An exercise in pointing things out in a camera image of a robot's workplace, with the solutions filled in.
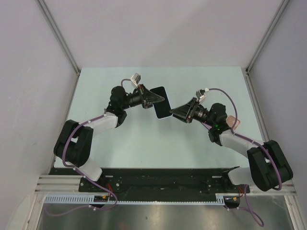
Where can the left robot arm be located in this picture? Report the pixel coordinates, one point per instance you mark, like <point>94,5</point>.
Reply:
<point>74,143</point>

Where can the blue cased phone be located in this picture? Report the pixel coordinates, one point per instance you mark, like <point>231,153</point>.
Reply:
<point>162,109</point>

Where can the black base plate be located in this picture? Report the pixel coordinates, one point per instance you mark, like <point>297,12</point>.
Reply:
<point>158,183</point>

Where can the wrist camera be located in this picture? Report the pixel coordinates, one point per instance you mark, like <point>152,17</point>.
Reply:
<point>201,95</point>
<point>135,79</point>

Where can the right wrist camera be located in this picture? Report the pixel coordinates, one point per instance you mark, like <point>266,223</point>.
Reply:
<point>201,95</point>

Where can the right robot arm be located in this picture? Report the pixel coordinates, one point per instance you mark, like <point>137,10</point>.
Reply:
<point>268,167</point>

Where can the white cable duct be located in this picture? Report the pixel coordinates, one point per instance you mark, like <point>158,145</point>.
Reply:
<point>104,199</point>

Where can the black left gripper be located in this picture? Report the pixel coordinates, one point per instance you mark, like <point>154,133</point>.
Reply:
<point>148,97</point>

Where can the aluminium rail frame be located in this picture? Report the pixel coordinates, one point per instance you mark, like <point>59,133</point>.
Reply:
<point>58,184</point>

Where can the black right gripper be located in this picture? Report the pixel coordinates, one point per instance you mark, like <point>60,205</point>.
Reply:
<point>182,112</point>

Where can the pink phone case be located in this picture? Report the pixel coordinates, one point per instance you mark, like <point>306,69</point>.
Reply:
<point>232,121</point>

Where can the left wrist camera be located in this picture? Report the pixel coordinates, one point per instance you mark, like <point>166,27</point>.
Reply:
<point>135,79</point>

